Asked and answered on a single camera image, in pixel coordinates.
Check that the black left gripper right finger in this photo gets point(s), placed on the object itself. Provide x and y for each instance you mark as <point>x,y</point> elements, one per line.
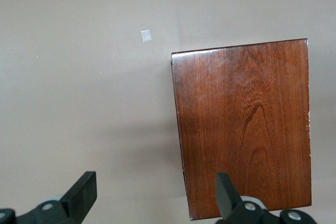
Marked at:
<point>228,203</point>

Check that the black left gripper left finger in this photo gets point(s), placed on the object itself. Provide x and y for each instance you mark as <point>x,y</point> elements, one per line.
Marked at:
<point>78,195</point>

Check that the small square tape patch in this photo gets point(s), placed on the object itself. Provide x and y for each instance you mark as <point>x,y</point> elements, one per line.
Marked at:
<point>146,36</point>

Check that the dark brown wooden cabinet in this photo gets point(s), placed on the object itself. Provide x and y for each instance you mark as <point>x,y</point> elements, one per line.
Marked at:
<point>241,129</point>

